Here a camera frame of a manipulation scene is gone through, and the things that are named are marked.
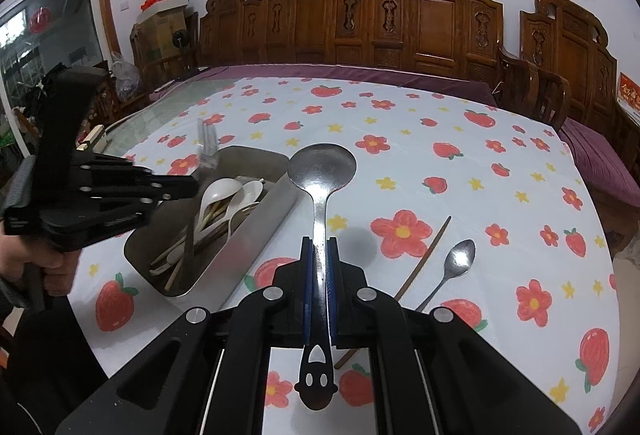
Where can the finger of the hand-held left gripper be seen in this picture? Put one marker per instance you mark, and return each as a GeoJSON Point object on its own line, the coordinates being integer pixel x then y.
{"type": "Point", "coordinates": [165, 186]}
{"type": "Point", "coordinates": [125, 215]}

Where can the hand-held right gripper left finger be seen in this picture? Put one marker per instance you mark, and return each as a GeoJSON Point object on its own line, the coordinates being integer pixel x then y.
{"type": "Point", "coordinates": [307, 287]}

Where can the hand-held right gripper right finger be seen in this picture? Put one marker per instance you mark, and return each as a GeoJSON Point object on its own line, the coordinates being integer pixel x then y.
{"type": "Point", "coordinates": [332, 287]}

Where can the large white plastic spoon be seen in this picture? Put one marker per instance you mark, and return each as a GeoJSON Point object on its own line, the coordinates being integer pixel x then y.
{"type": "Point", "coordinates": [217, 197]}

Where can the metal fork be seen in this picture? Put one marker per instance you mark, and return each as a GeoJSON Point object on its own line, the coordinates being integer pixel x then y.
{"type": "Point", "coordinates": [207, 145]}

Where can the rectangular metal tray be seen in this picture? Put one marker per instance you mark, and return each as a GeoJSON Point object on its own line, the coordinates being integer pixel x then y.
{"type": "Point", "coordinates": [240, 255]}

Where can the large metal ladle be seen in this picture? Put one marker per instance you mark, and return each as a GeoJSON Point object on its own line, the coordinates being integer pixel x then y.
{"type": "Point", "coordinates": [320, 170]}

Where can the person's left hand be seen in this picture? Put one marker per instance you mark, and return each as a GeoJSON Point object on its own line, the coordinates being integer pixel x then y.
{"type": "Point", "coordinates": [47, 265]}

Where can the cream small box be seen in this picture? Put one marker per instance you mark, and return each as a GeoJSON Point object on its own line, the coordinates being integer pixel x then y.
{"type": "Point", "coordinates": [92, 137]}

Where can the clear plastic bag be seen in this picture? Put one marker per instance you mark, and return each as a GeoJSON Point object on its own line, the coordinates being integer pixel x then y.
{"type": "Point", "coordinates": [125, 77]}

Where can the dark wooden chopstick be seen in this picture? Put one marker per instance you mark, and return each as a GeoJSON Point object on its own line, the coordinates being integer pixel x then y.
{"type": "Point", "coordinates": [425, 260]}

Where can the glass door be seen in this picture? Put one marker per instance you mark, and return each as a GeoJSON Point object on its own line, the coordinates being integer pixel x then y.
{"type": "Point", "coordinates": [50, 15]}

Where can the small metal spoon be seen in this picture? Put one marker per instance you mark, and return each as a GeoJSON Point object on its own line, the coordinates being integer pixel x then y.
{"type": "Point", "coordinates": [461, 257]}

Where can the large cardboard box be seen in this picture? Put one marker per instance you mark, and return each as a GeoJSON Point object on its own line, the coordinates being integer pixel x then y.
{"type": "Point", "coordinates": [160, 40]}

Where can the black fan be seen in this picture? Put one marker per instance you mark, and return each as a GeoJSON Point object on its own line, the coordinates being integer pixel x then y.
{"type": "Point", "coordinates": [180, 40]}

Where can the strawberry printed tablecloth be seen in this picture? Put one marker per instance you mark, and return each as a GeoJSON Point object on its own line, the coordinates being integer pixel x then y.
{"type": "Point", "coordinates": [450, 175]}

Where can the long purple bench cushion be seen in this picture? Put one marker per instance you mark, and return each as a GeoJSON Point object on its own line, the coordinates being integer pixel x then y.
{"type": "Point", "coordinates": [350, 72]}

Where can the long carved wooden bench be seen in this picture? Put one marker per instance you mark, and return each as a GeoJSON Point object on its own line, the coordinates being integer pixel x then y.
{"type": "Point", "coordinates": [400, 25]}

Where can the wooden chair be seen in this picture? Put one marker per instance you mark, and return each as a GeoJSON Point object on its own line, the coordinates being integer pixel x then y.
{"type": "Point", "coordinates": [515, 75]}
{"type": "Point", "coordinates": [552, 97]}

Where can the short purple bench cushion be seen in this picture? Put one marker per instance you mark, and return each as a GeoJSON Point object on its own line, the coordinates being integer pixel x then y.
{"type": "Point", "coordinates": [600, 160]}

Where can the short carved wooden bench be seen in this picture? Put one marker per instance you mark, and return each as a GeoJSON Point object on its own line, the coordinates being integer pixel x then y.
{"type": "Point", "coordinates": [575, 50]}

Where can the red wall sign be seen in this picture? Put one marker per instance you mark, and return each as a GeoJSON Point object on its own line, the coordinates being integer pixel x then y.
{"type": "Point", "coordinates": [630, 91]}

